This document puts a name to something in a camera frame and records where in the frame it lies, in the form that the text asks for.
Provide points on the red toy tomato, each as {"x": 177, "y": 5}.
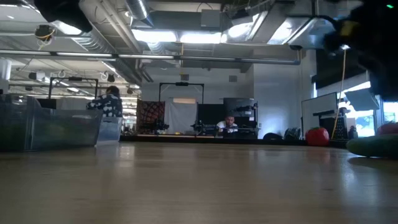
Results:
{"x": 317, "y": 137}
{"x": 388, "y": 129}

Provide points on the green toy cucumber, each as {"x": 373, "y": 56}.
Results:
{"x": 373, "y": 146}

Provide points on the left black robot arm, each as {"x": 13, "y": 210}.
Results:
{"x": 62, "y": 12}

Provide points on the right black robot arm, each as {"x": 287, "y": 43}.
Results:
{"x": 373, "y": 46}

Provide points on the black backdrop panel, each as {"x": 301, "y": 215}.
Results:
{"x": 211, "y": 113}

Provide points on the white hanging sheet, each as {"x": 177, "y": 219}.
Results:
{"x": 180, "y": 118}

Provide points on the person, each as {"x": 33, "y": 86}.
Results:
{"x": 228, "y": 124}
{"x": 107, "y": 104}

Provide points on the black equipment rack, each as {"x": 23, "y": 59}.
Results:
{"x": 241, "y": 104}

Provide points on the dark red patterned cloth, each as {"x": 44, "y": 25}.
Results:
{"x": 150, "y": 115}

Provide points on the grey ceiling pipe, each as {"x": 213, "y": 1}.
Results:
{"x": 146, "y": 57}

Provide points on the black bag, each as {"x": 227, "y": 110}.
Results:
{"x": 292, "y": 134}
{"x": 272, "y": 136}

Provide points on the clear plastic basket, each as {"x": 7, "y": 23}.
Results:
{"x": 62, "y": 130}
{"x": 110, "y": 130}

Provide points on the grey ceiling box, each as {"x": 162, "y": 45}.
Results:
{"x": 211, "y": 18}

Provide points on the whiteboard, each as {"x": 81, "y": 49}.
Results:
{"x": 320, "y": 107}

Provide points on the large black screen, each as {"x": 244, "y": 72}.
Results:
{"x": 329, "y": 71}

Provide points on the black mesh desk organizer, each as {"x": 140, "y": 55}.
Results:
{"x": 341, "y": 128}

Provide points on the small bottle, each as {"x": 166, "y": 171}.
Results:
{"x": 353, "y": 133}

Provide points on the grey tilted panel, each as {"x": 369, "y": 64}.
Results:
{"x": 362, "y": 100}

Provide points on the black ceiling sensor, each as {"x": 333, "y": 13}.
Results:
{"x": 44, "y": 32}

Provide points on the white cylinder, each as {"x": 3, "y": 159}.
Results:
{"x": 4, "y": 71}

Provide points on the black camera rig frame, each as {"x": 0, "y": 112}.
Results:
{"x": 182, "y": 84}
{"x": 74, "y": 79}

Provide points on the black aluminium rig frame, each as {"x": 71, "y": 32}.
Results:
{"x": 280, "y": 141}

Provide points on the round silver duct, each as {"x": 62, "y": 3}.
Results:
{"x": 138, "y": 11}

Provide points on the silver ventilation duct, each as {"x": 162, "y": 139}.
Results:
{"x": 298, "y": 31}

